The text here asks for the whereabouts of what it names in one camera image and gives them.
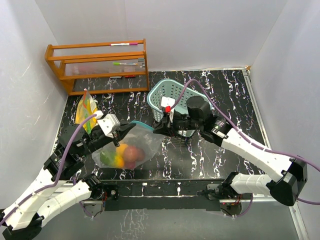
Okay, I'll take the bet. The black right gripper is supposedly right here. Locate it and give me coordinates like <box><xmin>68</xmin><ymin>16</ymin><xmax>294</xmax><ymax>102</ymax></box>
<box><xmin>153</xmin><ymin>109</ymin><xmax>202</xmax><ymax>138</ymax></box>

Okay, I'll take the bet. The small yellow orange fruit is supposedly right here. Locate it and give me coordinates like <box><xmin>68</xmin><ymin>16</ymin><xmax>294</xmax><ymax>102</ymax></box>
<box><xmin>115</xmin><ymin>143</ymin><xmax>128</xmax><ymax>157</ymax></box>

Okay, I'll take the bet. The clear bag blue zipper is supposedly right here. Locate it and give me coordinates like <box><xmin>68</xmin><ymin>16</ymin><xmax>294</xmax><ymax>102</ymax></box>
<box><xmin>91</xmin><ymin>121</ymin><xmax>165</xmax><ymax>170</ymax></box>

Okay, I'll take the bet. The brown passion fruit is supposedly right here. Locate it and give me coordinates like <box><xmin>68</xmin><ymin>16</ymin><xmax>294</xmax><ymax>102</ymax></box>
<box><xmin>123</xmin><ymin>146</ymin><xmax>145</xmax><ymax>162</ymax></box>

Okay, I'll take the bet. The orange green mango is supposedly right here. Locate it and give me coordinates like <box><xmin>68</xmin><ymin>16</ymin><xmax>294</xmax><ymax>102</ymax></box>
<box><xmin>99</xmin><ymin>150</ymin><xmax>125</xmax><ymax>169</ymax></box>

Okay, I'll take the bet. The clear bag orange zipper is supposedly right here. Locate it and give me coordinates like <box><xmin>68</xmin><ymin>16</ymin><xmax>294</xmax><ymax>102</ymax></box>
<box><xmin>74</xmin><ymin>88</ymin><xmax>100</xmax><ymax>133</ymax></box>

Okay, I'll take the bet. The yellow banana bunch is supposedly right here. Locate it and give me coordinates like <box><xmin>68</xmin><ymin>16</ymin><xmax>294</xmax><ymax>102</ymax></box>
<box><xmin>76</xmin><ymin>99</ymin><xmax>98</xmax><ymax>132</ymax></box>

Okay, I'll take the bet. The pink dragon fruit piece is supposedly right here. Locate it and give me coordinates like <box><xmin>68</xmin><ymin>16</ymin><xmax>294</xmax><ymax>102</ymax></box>
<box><xmin>125</xmin><ymin>161</ymin><xmax>136</xmax><ymax>170</ymax></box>

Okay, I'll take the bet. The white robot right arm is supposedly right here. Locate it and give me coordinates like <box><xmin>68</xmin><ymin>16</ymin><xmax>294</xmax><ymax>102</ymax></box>
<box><xmin>153</xmin><ymin>96</ymin><xmax>308</xmax><ymax>206</ymax></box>

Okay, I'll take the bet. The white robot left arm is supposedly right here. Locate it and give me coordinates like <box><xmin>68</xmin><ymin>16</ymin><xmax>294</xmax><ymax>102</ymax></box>
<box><xmin>0</xmin><ymin>123</ymin><xmax>135</xmax><ymax>240</ymax></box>

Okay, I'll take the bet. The light green plastic basket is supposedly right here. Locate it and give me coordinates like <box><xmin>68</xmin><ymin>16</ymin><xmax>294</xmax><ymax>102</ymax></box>
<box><xmin>146</xmin><ymin>78</ymin><xmax>214</xmax><ymax>138</ymax></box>

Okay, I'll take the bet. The orange wooden shelf rack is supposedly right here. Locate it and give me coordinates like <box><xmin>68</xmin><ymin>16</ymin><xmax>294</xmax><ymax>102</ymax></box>
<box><xmin>44</xmin><ymin>39</ymin><xmax>150</xmax><ymax>96</ymax></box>

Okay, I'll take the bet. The green pen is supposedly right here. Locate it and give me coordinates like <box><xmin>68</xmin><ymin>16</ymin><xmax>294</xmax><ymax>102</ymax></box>
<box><xmin>112</xmin><ymin>62</ymin><xmax>138</xmax><ymax>66</ymax></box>

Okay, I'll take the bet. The small grey box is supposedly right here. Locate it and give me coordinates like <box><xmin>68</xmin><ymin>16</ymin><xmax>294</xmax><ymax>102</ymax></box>
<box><xmin>137</xmin><ymin>58</ymin><xmax>146</xmax><ymax>68</ymax></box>

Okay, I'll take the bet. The pink white pen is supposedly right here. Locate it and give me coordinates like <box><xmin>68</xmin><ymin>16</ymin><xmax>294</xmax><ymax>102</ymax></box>
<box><xmin>110</xmin><ymin>42</ymin><xmax>138</xmax><ymax>47</ymax></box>

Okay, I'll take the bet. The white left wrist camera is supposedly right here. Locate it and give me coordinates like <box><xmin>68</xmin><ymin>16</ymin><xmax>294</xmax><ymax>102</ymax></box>
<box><xmin>95</xmin><ymin>110</ymin><xmax>121</xmax><ymax>138</ymax></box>

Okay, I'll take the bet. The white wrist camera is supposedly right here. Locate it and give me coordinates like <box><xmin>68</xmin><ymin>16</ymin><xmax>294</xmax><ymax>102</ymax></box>
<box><xmin>95</xmin><ymin>110</ymin><xmax>121</xmax><ymax>138</ymax></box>
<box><xmin>160</xmin><ymin>96</ymin><xmax>175</xmax><ymax>122</ymax></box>

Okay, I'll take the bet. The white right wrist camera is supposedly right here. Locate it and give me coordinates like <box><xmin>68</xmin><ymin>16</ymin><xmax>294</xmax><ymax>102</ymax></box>
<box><xmin>160</xmin><ymin>96</ymin><xmax>175</xmax><ymax>122</ymax></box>

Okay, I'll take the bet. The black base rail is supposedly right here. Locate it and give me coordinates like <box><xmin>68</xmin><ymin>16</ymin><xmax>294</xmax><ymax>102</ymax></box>
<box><xmin>102</xmin><ymin>179</ymin><xmax>222</xmax><ymax>211</ymax></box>

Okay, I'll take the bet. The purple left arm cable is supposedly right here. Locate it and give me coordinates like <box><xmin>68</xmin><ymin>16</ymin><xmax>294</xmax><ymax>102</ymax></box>
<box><xmin>0</xmin><ymin>113</ymin><xmax>101</xmax><ymax>226</ymax></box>

